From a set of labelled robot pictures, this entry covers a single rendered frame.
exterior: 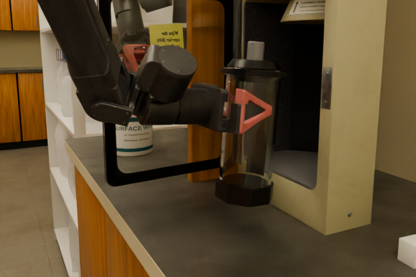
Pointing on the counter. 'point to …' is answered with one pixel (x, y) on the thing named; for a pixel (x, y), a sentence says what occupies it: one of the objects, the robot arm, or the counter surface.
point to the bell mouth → (306, 8)
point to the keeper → (326, 88)
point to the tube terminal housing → (337, 89)
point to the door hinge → (237, 25)
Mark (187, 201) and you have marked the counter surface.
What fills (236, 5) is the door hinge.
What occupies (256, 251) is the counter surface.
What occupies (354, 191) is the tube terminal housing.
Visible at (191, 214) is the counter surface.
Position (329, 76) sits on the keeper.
